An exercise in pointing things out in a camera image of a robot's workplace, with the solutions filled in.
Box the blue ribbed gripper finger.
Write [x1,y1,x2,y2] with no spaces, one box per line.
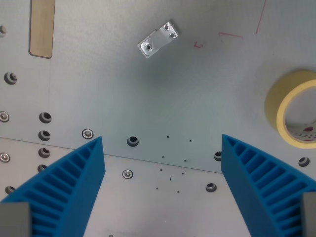
[0,136,106,237]
[221,134,316,237]

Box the wooden slat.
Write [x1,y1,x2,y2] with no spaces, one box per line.
[29,0,56,59]

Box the small aluminium bracket block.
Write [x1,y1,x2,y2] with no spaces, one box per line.
[137,21,180,59]

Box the yellow masking tape roll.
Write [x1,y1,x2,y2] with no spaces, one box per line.
[264,69,316,149]

